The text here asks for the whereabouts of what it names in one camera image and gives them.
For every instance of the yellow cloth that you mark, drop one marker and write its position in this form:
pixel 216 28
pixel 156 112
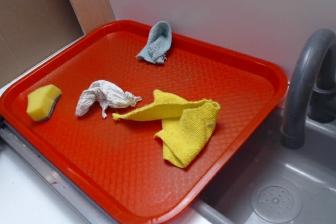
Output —
pixel 187 126

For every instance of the blue cloth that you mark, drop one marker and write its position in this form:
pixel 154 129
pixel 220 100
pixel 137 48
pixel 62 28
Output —
pixel 158 44

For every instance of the red plastic tray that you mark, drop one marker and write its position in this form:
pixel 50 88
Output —
pixel 119 164

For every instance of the white crumpled paper towel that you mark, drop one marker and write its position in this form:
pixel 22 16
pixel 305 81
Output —
pixel 108 95

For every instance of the yellow sponge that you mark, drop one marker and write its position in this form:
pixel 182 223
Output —
pixel 41 102

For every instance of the grey plastic sink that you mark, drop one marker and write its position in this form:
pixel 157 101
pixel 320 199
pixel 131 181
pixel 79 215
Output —
pixel 265 182

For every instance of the grey plastic faucet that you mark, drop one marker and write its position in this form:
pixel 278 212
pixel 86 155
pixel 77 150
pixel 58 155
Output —
pixel 311 92

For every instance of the brown cardboard panel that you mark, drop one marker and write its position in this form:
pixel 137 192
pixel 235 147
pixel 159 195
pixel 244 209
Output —
pixel 31 31

